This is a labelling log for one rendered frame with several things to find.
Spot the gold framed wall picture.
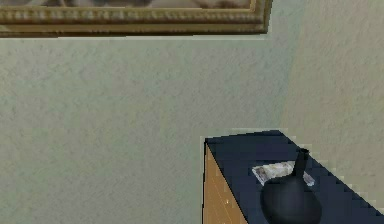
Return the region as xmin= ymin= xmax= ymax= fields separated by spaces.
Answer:
xmin=0 ymin=0 xmax=274 ymax=38

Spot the black long-necked vase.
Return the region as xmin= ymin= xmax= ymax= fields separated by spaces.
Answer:
xmin=260 ymin=147 xmax=323 ymax=224

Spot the wooden dresser with dark top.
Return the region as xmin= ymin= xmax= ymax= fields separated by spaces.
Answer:
xmin=201 ymin=129 xmax=384 ymax=224

